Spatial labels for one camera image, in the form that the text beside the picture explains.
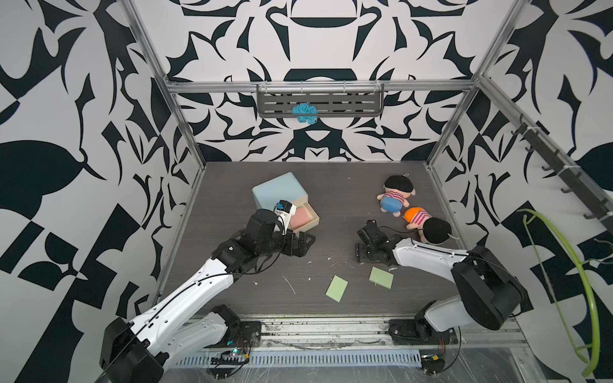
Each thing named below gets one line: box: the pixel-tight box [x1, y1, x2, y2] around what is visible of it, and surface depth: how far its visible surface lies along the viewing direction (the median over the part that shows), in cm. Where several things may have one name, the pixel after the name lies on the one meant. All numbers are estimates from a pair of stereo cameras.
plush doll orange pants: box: [403, 207, 453, 245], surface depth 94 cm
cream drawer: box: [288, 201, 321, 233], surface depth 93 cm
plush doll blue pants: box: [376, 173, 416, 218], surface depth 104 cm
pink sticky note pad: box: [290, 205, 311, 229], surface depth 97 cm
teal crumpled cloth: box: [291, 102, 319, 125], surface depth 93 cm
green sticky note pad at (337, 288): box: [324, 274, 349, 304], surface depth 85 cm
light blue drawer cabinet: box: [251, 172, 309, 211], surface depth 93 cm
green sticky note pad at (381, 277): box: [368, 265, 395, 290], surface depth 88 cm
